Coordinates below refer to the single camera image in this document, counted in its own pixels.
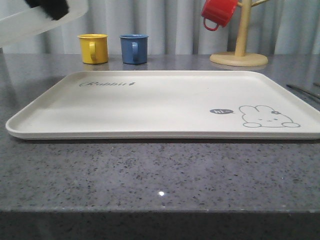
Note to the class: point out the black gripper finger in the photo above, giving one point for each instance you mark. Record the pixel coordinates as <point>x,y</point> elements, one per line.
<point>56,9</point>

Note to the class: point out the white round plate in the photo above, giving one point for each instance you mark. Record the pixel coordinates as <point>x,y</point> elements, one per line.
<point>34,21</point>

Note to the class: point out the steel chopstick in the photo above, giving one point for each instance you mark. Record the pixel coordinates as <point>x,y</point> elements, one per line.
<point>298,90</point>

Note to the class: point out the yellow mug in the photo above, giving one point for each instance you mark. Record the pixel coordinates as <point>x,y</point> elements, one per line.
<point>94,48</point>

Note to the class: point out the blue mug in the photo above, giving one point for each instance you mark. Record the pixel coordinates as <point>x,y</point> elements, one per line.
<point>134,48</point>

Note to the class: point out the red mug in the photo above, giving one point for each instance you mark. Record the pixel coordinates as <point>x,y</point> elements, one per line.
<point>219,12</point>

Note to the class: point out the beige rabbit serving tray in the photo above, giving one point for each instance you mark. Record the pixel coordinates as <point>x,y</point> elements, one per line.
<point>166,104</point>

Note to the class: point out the wooden mug tree stand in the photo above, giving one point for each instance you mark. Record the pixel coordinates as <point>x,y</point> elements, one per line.
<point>239,57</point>

